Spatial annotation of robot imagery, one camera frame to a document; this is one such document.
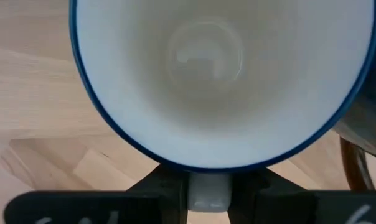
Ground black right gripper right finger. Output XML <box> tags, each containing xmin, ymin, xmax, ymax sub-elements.
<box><xmin>227</xmin><ymin>167</ymin><xmax>376</xmax><ymax>224</ymax></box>

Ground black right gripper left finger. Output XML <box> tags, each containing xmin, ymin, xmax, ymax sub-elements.
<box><xmin>3</xmin><ymin>164</ymin><xmax>189</xmax><ymax>224</ymax></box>

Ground white mug blue stripes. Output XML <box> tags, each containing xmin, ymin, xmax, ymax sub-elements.
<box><xmin>68</xmin><ymin>0</ymin><xmax>376</xmax><ymax>213</ymax></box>

